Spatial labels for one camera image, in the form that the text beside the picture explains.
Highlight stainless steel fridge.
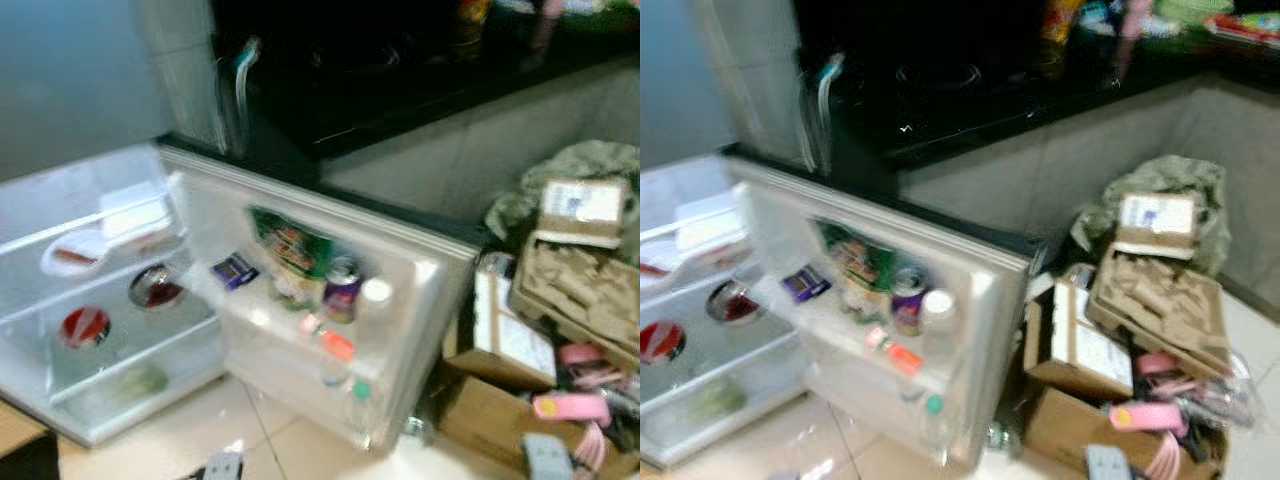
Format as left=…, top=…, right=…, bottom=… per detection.
left=640, top=0, right=1033, bottom=471
left=0, top=0, right=481, bottom=453

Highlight grey upper fridge door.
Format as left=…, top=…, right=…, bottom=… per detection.
left=640, top=0, right=801, bottom=171
left=0, top=0, right=216, bottom=181

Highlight white-lined lower fridge door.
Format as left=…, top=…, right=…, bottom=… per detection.
left=160, top=148, right=481, bottom=453
left=730, top=150, right=1033, bottom=469

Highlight white labelled box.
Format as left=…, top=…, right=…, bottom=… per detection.
left=535, top=178, right=631, bottom=249
left=1115, top=192, right=1201, bottom=261

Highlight white food container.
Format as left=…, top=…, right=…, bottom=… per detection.
left=675, top=205, right=741, bottom=251
left=100, top=190, right=171, bottom=241

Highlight cardboard tray of scraps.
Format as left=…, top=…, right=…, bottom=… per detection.
left=1088, top=250, right=1233, bottom=376
left=510, top=235, right=641, bottom=366

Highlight grey green crumpled bag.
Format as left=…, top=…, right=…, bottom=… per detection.
left=1070, top=155, right=1231, bottom=276
left=485, top=140, right=641, bottom=261

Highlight red round container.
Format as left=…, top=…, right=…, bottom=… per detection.
left=58, top=305, right=111, bottom=349
left=640, top=320, right=689, bottom=366

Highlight covered bowl red contents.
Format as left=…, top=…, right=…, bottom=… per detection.
left=705, top=280, right=759, bottom=326
left=128, top=262, right=186, bottom=311

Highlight small labelled cardboard box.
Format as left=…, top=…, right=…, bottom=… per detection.
left=1022, top=275, right=1136, bottom=401
left=445, top=255, right=559, bottom=391

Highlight purple snack packet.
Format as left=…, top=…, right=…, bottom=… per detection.
left=212, top=252, right=259, bottom=291
left=780, top=265, right=829, bottom=304

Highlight green cabbage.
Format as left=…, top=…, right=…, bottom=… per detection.
left=690, top=380, right=746, bottom=419
left=110, top=362, right=169, bottom=401

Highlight pink plastic item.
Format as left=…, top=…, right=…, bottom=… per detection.
left=530, top=390, right=613, bottom=423
left=1108, top=402, right=1189, bottom=433

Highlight green snack bag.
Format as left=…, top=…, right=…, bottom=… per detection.
left=818, top=220, right=901, bottom=319
left=250, top=207, right=336, bottom=306

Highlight large cardboard box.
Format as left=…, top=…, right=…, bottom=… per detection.
left=1022, top=385, right=1231, bottom=480
left=435, top=365, right=641, bottom=480

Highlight white capped bottle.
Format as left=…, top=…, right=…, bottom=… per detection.
left=358, top=278, right=396, bottom=321
left=922, top=288, right=959, bottom=331

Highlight purple drink can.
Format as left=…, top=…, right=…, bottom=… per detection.
left=890, top=265, right=931, bottom=336
left=322, top=255, right=363, bottom=323

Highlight small orange bottle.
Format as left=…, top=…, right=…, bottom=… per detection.
left=885, top=340, right=923, bottom=376
left=318, top=328, right=356, bottom=363

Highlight green capped clear bottle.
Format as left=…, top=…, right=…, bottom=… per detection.
left=345, top=378, right=373, bottom=431
left=920, top=393, right=946, bottom=446

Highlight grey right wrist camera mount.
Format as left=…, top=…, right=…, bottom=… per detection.
left=522, top=432, right=573, bottom=480
left=1085, top=443, right=1136, bottom=480

